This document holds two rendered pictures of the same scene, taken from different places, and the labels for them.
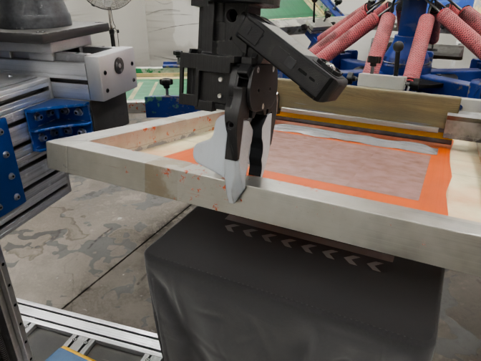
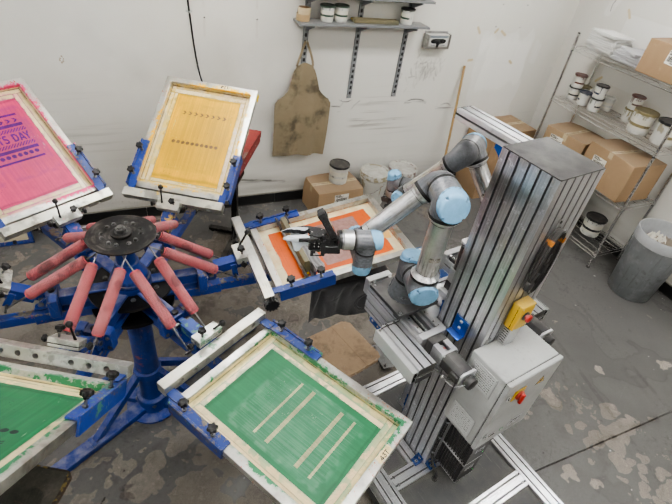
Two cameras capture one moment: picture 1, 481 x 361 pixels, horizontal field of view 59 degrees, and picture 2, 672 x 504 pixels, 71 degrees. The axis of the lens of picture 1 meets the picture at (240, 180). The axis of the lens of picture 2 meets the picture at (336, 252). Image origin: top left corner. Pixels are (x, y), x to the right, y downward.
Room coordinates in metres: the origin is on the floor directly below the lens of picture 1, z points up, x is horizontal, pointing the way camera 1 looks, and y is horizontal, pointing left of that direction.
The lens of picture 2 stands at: (2.47, 1.08, 2.68)
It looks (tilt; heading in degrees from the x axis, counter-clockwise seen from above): 38 degrees down; 215
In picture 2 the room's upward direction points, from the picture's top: 9 degrees clockwise
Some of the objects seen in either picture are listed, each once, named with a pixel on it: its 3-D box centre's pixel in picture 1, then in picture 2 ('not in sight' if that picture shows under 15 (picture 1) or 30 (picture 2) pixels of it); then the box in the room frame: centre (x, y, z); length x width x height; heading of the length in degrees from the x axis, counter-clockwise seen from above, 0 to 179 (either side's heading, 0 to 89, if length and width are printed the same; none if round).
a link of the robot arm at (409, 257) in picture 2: not in sight; (412, 265); (0.98, 0.45, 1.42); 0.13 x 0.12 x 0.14; 48
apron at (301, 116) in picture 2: not in sight; (303, 101); (-0.61, -1.68, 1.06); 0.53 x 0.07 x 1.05; 154
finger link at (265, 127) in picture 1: (242, 148); not in sight; (0.46, 0.00, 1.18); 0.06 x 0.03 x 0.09; 64
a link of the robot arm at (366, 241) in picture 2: not in sight; (367, 240); (1.26, 0.37, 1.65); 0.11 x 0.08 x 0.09; 138
